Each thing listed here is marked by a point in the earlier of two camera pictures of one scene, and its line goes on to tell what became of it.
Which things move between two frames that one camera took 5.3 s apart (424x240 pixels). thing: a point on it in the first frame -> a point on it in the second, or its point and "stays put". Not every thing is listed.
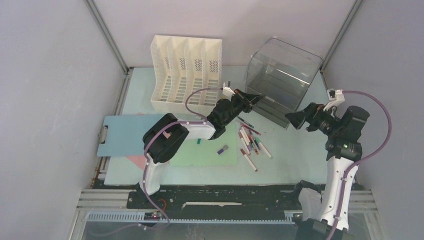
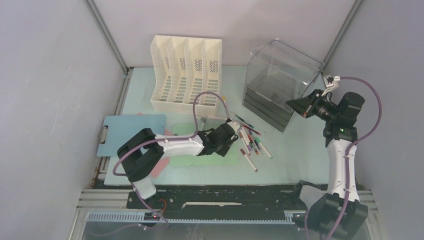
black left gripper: (244, 98) -> (223, 151)
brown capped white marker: (244, 144) stays put
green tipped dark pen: (247, 123) stays put
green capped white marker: (263, 147) stays put
